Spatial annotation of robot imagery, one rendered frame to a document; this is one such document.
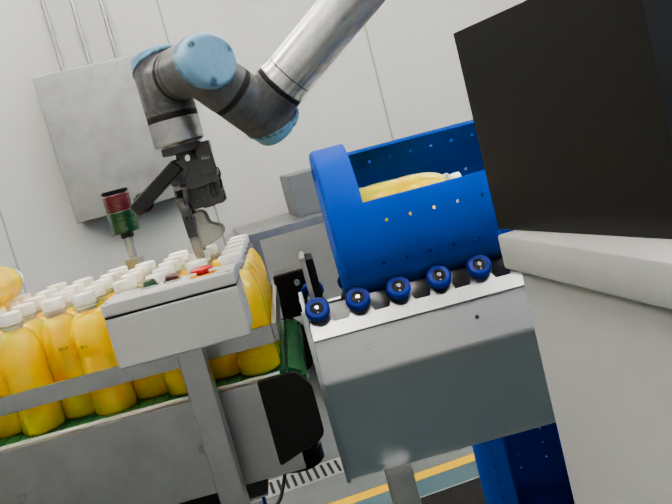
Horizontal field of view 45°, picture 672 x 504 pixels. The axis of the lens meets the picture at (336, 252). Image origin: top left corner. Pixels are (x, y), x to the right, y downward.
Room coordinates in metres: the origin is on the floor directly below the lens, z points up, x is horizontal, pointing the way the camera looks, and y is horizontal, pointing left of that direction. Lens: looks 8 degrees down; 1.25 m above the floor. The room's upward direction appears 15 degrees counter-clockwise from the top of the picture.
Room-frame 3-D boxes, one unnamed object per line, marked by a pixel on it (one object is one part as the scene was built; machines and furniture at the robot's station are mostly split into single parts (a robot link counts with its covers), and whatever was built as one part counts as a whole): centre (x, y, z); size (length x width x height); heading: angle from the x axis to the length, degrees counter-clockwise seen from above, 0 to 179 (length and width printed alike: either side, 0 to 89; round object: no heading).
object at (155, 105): (1.45, 0.22, 1.41); 0.10 x 0.09 x 0.12; 38
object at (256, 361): (1.34, 0.17, 0.99); 0.07 x 0.07 x 0.19
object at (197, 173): (1.45, 0.21, 1.24); 0.09 x 0.08 x 0.12; 92
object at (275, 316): (1.51, 0.14, 0.96); 0.40 x 0.01 x 0.03; 2
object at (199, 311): (1.21, 0.25, 1.05); 0.20 x 0.10 x 0.10; 92
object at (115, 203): (1.86, 0.45, 1.23); 0.06 x 0.06 x 0.04
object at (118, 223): (1.86, 0.45, 1.18); 0.06 x 0.06 x 0.05
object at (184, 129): (1.45, 0.22, 1.33); 0.10 x 0.09 x 0.05; 2
